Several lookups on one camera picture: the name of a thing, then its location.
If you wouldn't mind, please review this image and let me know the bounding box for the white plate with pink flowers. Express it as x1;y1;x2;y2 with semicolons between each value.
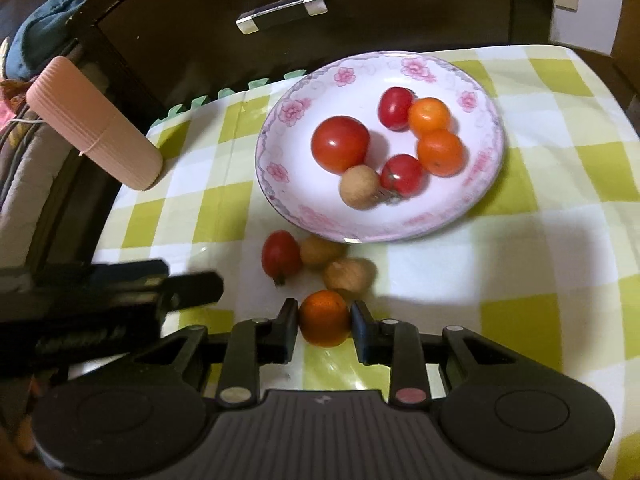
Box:
255;50;505;244

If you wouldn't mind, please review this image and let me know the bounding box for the quilted grey cloth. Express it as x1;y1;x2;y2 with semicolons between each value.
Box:
0;40;83;261

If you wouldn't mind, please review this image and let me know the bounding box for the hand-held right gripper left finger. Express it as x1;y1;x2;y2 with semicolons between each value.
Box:
134;298;300;409

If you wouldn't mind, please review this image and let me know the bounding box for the orange cherry tomato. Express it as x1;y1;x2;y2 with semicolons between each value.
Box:
408;97;452;137
416;129;465;178

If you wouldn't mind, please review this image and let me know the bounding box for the green foam mat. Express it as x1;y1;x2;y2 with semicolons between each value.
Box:
151;70;308;132

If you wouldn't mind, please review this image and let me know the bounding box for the pink ribbed cup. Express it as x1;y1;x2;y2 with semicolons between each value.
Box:
26;56;164;192

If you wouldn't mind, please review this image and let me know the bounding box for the rubber band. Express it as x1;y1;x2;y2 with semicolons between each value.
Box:
77;112;121;157

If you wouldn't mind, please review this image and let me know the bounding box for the small orange kumquat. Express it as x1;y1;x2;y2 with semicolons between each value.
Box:
299;290;351;348

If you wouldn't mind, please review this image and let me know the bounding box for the dark drawer with metal handle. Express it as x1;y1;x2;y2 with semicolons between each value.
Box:
70;0;557;117

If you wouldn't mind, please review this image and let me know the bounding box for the metal drawer handle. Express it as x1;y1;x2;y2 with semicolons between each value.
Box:
236;0;329;35

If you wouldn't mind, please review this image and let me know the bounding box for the large red tomato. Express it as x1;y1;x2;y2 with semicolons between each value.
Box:
310;115;371;173

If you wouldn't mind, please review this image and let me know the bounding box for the red cherry tomato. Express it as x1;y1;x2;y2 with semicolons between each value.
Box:
377;86;416;131
380;154;426;198
261;230;302;287

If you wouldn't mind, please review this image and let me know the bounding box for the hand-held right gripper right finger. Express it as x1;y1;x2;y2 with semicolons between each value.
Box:
350;301;517;407

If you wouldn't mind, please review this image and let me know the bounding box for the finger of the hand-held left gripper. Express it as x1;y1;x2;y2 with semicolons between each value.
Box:
162;270;225;312
91;258;170;282

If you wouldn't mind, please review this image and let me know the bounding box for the green checkered tablecloth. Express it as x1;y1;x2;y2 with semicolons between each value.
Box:
92;44;640;480

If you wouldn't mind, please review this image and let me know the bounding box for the brown longan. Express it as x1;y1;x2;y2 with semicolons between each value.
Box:
299;236;348;267
339;165;383;208
323;257;378;292

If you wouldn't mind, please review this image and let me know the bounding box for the blue cloth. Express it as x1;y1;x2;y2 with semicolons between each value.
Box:
9;0;111;81

